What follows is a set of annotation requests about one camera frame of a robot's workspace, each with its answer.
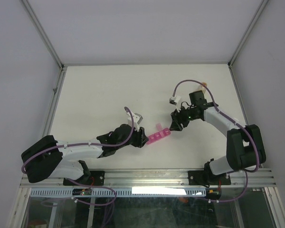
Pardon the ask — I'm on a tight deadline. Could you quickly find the right aluminium frame post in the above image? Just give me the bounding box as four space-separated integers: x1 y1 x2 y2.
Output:
228 0 270 68

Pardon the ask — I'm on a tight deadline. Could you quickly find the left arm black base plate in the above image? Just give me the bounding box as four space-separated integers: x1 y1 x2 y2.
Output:
63 169 105 186

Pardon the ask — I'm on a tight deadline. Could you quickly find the aluminium frame post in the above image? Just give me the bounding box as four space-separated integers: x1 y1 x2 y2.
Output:
21 0 65 69
228 0 270 68

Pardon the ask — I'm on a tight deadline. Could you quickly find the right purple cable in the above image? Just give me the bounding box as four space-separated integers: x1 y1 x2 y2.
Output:
173 79 262 204

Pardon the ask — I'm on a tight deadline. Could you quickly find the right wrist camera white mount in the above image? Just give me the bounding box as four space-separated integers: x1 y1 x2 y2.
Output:
169 95 181 106

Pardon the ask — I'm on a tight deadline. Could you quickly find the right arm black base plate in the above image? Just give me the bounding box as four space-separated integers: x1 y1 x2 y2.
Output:
188 170 231 188

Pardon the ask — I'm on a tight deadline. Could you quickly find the aluminium mounting rail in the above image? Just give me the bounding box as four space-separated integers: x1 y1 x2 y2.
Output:
20 167 275 190

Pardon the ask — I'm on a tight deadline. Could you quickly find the purple cable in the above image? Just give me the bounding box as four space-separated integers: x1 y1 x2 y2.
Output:
173 79 262 204
22 106 136 176

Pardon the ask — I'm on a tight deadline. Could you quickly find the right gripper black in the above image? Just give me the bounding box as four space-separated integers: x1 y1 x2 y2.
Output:
169 104 198 131

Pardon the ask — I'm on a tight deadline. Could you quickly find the grey slotted cable duct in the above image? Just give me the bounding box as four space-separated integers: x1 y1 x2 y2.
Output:
30 187 206 198

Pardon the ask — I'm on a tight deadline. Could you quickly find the left aluminium frame post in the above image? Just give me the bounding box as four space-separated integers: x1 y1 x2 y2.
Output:
21 0 65 69

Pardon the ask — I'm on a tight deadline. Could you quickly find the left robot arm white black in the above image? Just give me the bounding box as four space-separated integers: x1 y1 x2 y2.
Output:
21 124 149 185

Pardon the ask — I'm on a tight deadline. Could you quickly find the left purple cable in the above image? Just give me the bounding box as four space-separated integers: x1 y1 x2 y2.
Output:
22 106 136 176

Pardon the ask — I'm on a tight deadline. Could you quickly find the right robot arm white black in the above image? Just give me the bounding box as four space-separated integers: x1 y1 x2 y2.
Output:
169 91 266 188

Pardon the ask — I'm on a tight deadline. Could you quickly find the pink weekly pill organizer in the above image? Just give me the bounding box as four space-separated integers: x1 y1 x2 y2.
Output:
146 123 171 145

